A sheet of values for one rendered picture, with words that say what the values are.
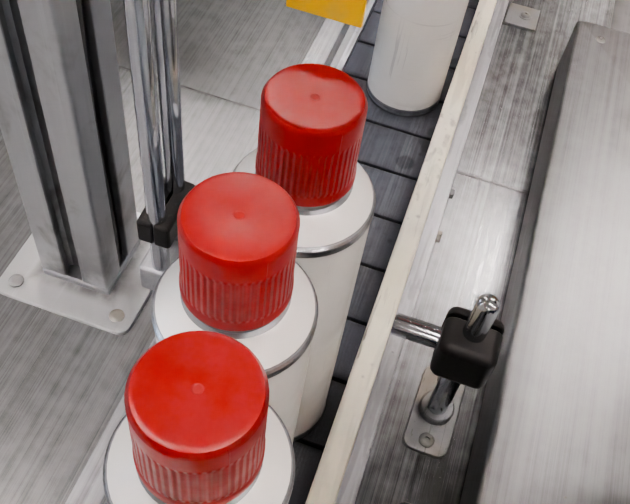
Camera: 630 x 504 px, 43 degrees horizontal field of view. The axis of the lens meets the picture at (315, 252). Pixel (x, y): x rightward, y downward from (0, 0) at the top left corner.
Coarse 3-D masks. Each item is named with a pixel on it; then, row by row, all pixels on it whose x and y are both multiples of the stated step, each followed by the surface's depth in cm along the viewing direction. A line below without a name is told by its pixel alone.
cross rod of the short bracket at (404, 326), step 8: (400, 320) 41; (408, 320) 41; (416, 320) 41; (392, 328) 41; (400, 328) 41; (408, 328) 40; (416, 328) 40; (424, 328) 40; (432, 328) 40; (440, 328) 41; (400, 336) 41; (408, 336) 41; (416, 336) 40; (424, 336) 40; (432, 336) 40; (424, 344) 41; (432, 344) 40
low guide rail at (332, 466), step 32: (480, 0) 57; (480, 32) 55; (448, 96) 50; (448, 128) 49; (416, 192) 45; (416, 224) 44; (384, 288) 41; (384, 320) 40; (352, 384) 38; (352, 416) 37; (352, 448) 36; (320, 480) 35
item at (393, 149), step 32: (352, 64) 57; (384, 128) 53; (416, 128) 53; (384, 160) 51; (416, 160) 52; (384, 192) 50; (384, 224) 48; (384, 256) 47; (352, 320) 44; (352, 352) 43; (320, 448) 40
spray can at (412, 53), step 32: (384, 0) 50; (416, 0) 47; (448, 0) 47; (384, 32) 50; (416, 32) 49; (448, 32) 49; (384, 64) 52; (416, 64) 50; (448, 64) 52; (384, 96) 53; (416, 96) 53
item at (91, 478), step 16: (320, 32) 46; (336, 32) 46; (320, 48) 45; (336, 48) 46; (112, 416) 31; (112, 432) 30; (96, 448) 30; (96, 464) 29; (80, 480) 29; (96, 480) 29; (80, 496) 29; (96, 496) 29
